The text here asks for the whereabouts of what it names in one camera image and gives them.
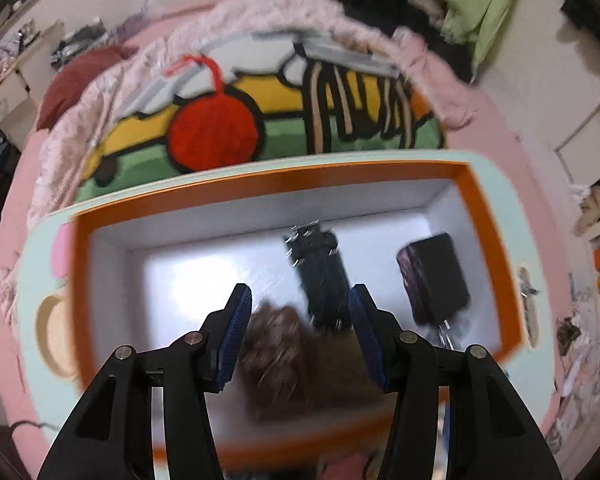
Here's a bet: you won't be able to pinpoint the striped grey clothes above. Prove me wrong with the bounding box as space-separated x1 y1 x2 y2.
50 17 106 68

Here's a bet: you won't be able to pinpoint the beige plush toy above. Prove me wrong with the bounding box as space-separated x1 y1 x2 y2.
577 185 600 233

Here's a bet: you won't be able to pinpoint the dark patterned pouch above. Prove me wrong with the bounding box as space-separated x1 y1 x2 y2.
396 232 471 326

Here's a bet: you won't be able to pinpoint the colourful cartoon printed blanket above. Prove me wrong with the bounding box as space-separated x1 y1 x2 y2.
77 30 448 201

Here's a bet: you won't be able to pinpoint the black cloth with white lace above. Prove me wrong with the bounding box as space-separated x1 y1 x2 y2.
282 220 352 332

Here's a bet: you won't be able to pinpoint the mint green desktop table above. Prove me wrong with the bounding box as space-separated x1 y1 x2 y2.
17 149 556 441

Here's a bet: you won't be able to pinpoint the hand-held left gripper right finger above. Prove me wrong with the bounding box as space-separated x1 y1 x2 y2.
348 283 563 480

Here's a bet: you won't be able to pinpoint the metal table latch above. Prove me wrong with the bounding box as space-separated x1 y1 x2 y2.
517 265 540 347

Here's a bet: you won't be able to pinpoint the white louvered closet doors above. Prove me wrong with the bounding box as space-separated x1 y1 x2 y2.
480 0 600 186

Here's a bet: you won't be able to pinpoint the pile of black clothes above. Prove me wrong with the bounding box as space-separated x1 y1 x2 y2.
332 0 476 83

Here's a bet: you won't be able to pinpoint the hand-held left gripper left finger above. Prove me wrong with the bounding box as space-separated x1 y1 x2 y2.
37 283 253 480

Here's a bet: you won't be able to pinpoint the orange cardboard box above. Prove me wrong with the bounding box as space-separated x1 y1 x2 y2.
72 160 526 463

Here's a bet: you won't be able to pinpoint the white drawer cabinet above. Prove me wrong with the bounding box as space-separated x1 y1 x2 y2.
0 20 66 146

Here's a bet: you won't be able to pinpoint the fluffy fur pompom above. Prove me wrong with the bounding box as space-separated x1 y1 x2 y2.
240 302 381 411

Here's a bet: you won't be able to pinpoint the maroon pillow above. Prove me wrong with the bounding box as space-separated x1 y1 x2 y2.
36 45 138 131

